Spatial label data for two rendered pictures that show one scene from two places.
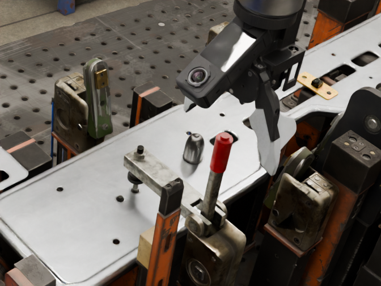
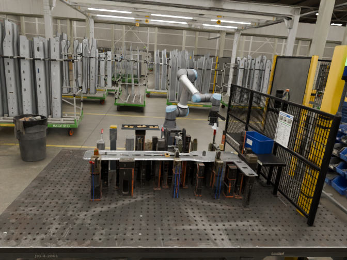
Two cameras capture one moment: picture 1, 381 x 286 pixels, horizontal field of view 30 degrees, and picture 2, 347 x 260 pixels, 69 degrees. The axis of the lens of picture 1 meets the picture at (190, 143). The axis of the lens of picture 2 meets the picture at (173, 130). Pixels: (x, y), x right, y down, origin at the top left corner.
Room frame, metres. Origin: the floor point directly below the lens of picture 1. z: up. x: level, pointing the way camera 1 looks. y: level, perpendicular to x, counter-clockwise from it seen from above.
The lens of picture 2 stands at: (2.68, 1.22, 1.85)
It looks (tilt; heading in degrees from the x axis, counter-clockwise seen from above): 16 degrees down; 222
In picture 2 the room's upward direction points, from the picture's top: 4 degrees clockwise
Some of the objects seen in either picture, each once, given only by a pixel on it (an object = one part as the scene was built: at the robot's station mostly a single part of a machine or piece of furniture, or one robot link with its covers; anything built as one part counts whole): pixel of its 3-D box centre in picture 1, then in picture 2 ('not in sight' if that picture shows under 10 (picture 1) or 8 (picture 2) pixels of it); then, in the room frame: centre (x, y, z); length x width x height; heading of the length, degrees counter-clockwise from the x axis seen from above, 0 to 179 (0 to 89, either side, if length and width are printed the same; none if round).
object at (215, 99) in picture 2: not in sight; (216, 99); (0.70, -0.06, 1.49); 0.09 x 0.08 x 0.11; 76
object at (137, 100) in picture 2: not in sight; (131, 81); (-2.95, -5.92, 0.88); 1.91 x 1.00 x 1.76; 49
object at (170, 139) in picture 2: not in sight; (168, 143); (0.70, -0.61, 0.90); 0.21 x 0.21 x 0.40; 48
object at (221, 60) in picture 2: not in sight; (227, 76); (-9.88, -6.27, 1.00); 4.54 x 0.14 x 2.00; 138
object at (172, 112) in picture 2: not in sight; (171, 112); (0.70, -0.61, 1.27); 0.13 x 0.12 x 0.14; 166
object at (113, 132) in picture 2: not in sight; (113, 149); (1.32, -0.78, 0.92); 0.08 x 0.08 x 0.44; 52
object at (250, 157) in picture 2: not in sight; (249, 173); (0.63, 0.34, 0.88); 0.08 x 0.08 x 0.36; 52
